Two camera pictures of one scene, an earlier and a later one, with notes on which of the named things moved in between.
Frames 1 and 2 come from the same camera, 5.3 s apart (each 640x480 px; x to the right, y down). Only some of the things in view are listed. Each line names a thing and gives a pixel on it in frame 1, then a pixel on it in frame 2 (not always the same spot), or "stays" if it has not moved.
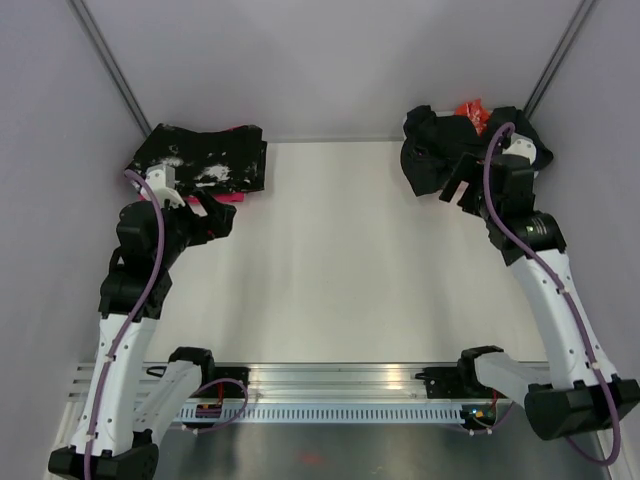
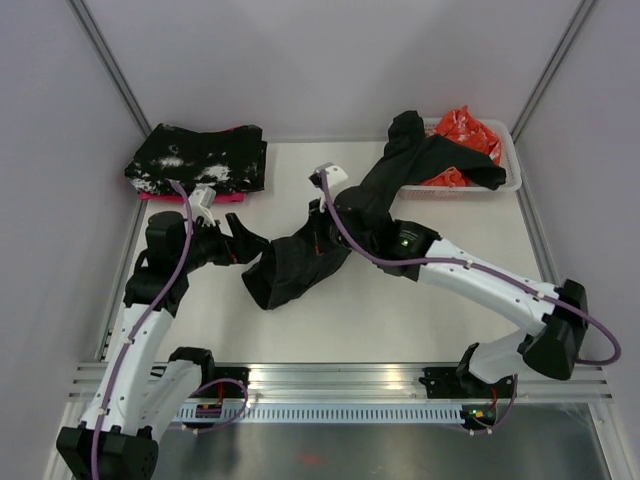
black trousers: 430,146 to 294,265
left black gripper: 217,223 to 244,246
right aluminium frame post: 583,11 stays
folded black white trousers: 224,161 stays
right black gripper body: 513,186 to 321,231
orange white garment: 477,113 to 459,125
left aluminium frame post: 111,63 stays
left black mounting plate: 232,389 stays
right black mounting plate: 456,383 stays
